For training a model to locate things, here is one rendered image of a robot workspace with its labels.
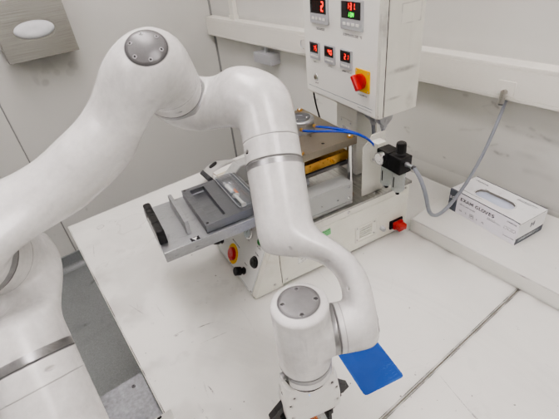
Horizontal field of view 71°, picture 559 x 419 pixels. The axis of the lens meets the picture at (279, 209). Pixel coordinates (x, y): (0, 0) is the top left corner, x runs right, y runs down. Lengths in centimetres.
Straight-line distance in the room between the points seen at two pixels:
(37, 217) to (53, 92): 175
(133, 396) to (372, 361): 54
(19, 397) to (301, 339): 38
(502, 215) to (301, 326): 82
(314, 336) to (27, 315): 41
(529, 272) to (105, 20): 213
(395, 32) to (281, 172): 53
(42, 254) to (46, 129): 169
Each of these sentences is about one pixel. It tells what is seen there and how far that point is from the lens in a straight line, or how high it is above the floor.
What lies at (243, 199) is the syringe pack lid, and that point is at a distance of 103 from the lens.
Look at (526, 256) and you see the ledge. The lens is 124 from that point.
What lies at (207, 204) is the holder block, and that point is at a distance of 108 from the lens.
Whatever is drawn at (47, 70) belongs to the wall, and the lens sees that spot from 235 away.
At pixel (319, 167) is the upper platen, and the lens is 106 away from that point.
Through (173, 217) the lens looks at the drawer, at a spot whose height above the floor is 97.
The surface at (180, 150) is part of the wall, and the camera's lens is 265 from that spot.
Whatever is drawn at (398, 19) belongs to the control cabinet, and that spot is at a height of 138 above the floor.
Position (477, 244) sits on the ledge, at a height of 79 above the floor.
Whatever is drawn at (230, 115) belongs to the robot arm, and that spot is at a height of 133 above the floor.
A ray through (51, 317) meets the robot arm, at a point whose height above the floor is 113.
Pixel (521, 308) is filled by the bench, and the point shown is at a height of 75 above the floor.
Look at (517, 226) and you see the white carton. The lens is 123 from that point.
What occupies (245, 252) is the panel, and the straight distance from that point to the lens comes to 112.
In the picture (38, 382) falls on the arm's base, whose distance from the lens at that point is 67.
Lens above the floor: 156
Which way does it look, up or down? 35 degrees down
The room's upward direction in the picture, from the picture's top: 7 degrees counter-clockwise
